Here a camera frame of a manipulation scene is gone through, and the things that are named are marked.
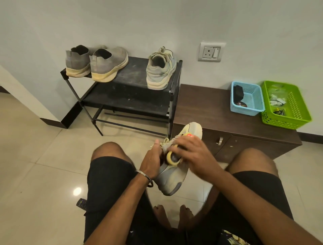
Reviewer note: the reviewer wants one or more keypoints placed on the person's right hand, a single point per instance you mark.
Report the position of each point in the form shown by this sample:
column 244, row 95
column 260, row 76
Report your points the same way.
column 199, row 157

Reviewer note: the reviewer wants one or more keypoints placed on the person's left hand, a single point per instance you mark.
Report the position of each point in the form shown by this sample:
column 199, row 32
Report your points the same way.
column 150, row 162

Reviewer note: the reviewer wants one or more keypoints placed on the person's left thumb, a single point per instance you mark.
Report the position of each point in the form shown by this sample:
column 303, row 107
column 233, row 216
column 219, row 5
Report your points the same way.
column 156, row 145

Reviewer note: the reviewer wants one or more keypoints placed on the person's right fingers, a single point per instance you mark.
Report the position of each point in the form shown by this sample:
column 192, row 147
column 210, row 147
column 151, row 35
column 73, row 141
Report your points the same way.
column 186, row 146

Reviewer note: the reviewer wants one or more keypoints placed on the yellow shoe polish applicator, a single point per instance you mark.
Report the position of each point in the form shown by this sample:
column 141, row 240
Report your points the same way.
column 173, row 158

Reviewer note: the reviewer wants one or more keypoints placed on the pale green grey sneaker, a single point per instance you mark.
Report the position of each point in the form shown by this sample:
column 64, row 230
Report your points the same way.
column 171, row 176
column 160, row 69

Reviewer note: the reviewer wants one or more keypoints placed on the person's left forearm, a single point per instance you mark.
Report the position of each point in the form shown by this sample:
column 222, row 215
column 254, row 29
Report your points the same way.
column 121, row 207

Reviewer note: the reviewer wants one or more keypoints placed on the person's right forearm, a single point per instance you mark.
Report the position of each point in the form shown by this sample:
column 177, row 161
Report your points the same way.
column 252, row 209

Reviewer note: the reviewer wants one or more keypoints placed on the dark brown wooden cabinet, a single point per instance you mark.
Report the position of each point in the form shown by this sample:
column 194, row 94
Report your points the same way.
column 209, row 111

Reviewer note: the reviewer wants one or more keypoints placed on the person's left leg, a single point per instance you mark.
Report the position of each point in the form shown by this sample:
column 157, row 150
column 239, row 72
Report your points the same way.
column 108, row 151

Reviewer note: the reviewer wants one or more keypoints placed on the person's leg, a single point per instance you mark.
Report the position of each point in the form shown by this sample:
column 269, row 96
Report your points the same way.
column 108, row 151
column 254, row 161

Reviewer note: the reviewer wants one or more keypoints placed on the black metal shoe rack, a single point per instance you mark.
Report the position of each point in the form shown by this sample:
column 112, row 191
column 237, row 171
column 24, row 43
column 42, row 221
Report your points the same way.
column 131, row 88

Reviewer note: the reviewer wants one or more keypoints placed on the black shorts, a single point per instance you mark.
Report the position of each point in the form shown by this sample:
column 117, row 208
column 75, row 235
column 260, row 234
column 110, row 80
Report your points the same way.
column 108, row 186

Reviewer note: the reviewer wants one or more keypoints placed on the person's right leg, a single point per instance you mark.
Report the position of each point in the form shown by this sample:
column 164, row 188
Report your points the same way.
column 254, row 161

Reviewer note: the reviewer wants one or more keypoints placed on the round black polish tin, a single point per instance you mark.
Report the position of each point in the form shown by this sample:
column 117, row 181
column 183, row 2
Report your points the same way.
column 242, row 104

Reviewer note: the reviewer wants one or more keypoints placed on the person's left foot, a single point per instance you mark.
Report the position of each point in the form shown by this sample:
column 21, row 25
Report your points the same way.
column 161, row 215

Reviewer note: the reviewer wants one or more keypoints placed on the person's foot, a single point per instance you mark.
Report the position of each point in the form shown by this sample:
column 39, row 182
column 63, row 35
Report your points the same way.
column 161, row 215
column 185, row 217

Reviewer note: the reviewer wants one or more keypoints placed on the person's right foot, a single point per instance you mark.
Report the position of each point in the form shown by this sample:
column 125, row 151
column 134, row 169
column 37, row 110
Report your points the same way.
column 185, row 217

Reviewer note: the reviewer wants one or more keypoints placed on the black shoe brush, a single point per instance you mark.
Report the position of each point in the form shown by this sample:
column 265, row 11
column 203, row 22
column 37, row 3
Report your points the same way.
column 238, row 93

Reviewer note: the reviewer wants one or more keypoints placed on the blue plastic basket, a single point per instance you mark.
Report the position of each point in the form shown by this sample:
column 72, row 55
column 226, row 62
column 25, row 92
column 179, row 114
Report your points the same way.
column 248, row 99

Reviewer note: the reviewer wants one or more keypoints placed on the grey slip-on shoe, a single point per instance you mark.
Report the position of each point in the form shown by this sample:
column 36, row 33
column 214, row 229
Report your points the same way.
column 78, row 61
column 108, row 64

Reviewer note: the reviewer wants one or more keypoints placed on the black remote control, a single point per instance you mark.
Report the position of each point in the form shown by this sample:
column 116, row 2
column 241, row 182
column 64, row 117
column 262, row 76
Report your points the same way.
column 81, row 203

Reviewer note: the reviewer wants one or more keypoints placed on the small black packet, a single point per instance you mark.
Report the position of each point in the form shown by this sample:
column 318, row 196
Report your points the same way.
column 278, row 112

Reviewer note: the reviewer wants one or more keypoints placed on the black patterned cloth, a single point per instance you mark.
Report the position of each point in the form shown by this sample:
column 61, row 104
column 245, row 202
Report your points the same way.
column 233, row 237

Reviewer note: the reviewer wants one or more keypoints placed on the clear plastic bag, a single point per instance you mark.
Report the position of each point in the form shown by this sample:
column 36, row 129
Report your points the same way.
column 277, row 97

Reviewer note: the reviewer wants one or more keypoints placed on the green plastic basket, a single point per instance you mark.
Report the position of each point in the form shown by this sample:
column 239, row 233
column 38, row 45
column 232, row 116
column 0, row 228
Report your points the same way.
column 295, row 108

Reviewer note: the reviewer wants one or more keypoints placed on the white wall socket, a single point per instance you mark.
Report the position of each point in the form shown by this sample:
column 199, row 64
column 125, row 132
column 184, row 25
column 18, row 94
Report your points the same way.
column 211, row 51

